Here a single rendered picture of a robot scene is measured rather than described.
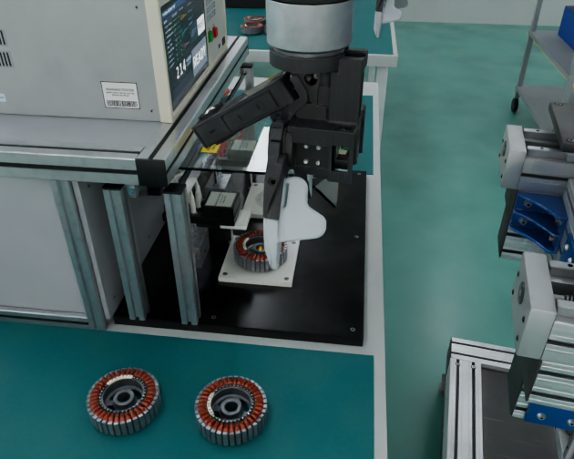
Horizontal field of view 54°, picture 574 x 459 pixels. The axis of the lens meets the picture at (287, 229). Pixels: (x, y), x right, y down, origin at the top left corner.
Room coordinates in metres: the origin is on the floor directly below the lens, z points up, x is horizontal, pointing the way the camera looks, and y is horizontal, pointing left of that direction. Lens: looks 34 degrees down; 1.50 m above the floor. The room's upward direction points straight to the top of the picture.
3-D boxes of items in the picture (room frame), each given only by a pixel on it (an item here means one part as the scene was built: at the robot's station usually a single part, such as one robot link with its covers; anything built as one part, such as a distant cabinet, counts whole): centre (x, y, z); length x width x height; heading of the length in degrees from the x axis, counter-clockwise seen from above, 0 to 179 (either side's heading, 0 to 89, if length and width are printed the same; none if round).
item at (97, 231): (1.10, 0.29, 0.92); 0.66 x 0.01 x 0.30; 173
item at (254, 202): (1.19, 0.03, 0.78); 0.15 x 0.15 x 0.01; 83
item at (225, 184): (1.20, 0.17, 0.80); 0.08 x 0.05 x 0.06; 173
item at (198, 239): (0.96, 0.20, 0.80); 0.08 x 0.05 x 0.06; 173
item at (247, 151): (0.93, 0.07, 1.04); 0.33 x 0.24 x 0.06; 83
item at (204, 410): (0.57, 0.09, 0.77); 0.11 x 0.11 x 0.04
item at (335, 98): (0.50, -0.03, 1.29); 0.09 x 0.08 x 0.12; 75
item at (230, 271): (0.95, 0.06, 0.78); 0.15 x 0.15 x 0.01; 83
